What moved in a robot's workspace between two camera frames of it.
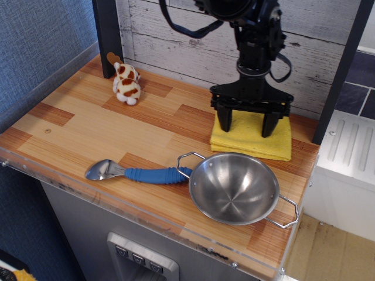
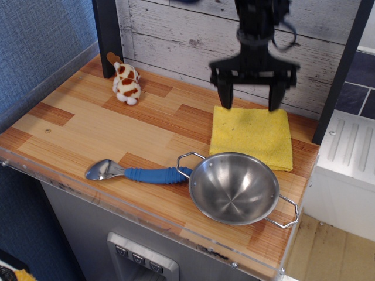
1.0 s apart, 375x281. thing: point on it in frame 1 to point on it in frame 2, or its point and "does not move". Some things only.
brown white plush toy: [125, 84] does not move
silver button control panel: [134, 261] does not move
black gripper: [252, 92] to [255, 64]
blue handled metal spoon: [101, 169] does not move
